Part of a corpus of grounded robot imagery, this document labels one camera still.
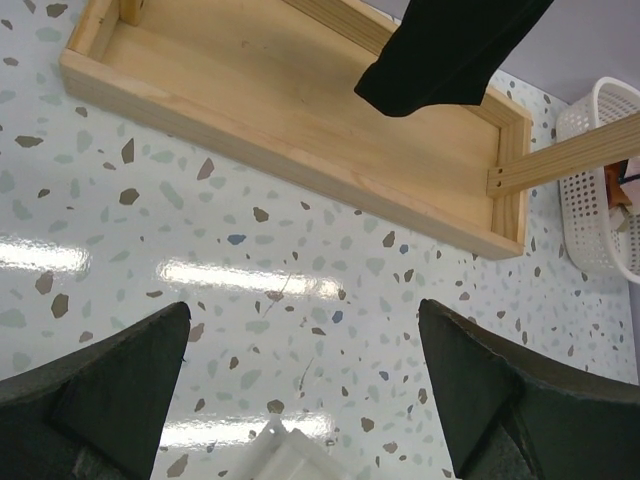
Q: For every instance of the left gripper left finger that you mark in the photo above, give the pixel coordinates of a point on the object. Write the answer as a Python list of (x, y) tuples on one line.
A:
[(99, 412)]

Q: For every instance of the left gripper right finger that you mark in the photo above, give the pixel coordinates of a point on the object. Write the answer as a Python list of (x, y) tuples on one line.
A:
[(508, 412)]

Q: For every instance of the pink underwear navy trim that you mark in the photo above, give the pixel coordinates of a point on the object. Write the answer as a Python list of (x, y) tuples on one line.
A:
[(629, 179)]

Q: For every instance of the black beige underwear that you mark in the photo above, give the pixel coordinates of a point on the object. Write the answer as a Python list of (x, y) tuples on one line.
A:
[(445, 53)]

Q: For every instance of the clear plastic clip box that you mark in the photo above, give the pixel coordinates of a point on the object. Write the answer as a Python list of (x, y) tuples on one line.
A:
[(279, 454)]

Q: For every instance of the white plastic basket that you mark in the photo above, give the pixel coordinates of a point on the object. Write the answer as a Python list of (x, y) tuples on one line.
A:
[(591, 243)]

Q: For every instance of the cream cloth in basket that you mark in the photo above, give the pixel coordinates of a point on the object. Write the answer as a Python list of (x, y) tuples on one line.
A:
[(620, 217)]

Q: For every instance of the brown cloth in basket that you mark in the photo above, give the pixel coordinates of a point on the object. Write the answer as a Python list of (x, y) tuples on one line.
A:
[(615, 195)]

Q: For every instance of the wooden hanging rack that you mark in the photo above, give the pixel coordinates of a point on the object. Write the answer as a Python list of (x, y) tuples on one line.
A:
[(270, 83)]

